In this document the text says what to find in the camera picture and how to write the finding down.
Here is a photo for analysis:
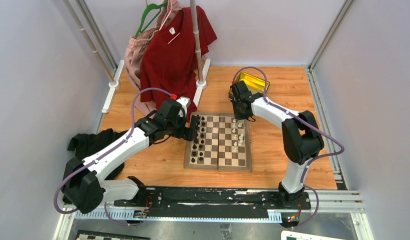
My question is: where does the yellow metal tin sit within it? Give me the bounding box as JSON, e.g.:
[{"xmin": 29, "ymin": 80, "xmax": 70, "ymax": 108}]
[{"xmin": 232, "ymin": 71, "xmax": 270, "ymax": 94}]

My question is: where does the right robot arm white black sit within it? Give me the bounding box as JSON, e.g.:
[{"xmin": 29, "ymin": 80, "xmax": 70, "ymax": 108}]
[{"xmin": 230, "ymin": 81, "xmax": 324, "ymax": 209}]

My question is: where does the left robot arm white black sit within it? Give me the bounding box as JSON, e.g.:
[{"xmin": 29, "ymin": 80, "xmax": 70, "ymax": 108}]
[{"xmin": 57, "ymin": 97, "xmax": 196, "ymax": 214}]

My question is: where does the black chess pieces row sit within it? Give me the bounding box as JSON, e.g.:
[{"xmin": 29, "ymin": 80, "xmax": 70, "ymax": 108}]
[{"xmin": 190, "ymin": 115, "xmax": 206, "ymax": 164}]

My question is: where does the wooden chess board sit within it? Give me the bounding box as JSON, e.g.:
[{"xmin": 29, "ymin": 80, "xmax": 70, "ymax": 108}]
[{"xmin": 184, "ymin": 112, "xmax": 252, "ymax": 172}]

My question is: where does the white rack base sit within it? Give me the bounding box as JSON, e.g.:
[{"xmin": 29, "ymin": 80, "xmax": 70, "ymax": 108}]
[{"xmin": 193, "ymin": 58, "xmax": 211, "ymax": 107}]

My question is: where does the red t-shirt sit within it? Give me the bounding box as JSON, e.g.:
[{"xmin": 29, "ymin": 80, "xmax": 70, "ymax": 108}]
[{"xmin": 140, "ymin": 7, "xmax": 198, "ymax": 108}]

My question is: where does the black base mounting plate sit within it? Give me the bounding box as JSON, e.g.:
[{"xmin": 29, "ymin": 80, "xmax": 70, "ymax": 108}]
[{"xmin": 113, "ymin": 186, "xmax": 311, "ymax": 219}]

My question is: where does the pink garment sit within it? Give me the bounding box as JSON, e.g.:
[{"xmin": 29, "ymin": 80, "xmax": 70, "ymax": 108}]
[{"xmin": 124, "ymin": 0, "xmax": 181, "ymax": 114}]

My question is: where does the black cloth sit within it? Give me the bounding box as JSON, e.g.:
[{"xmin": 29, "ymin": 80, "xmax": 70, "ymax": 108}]
[{"xmin": 62, "ymin": 128, "xmax": 126, "ymax": 205}]

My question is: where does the green clothes hanger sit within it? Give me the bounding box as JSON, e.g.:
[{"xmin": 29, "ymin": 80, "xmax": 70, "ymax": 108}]
[{"xmin": 134, "ymin": 0, "xmax": 168, "ymax": 39}]

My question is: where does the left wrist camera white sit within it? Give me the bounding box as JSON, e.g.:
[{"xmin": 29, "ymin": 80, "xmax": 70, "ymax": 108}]
[{"xmin": 176, "ymin": 96, "xmax": 191, "ymax": 112}]

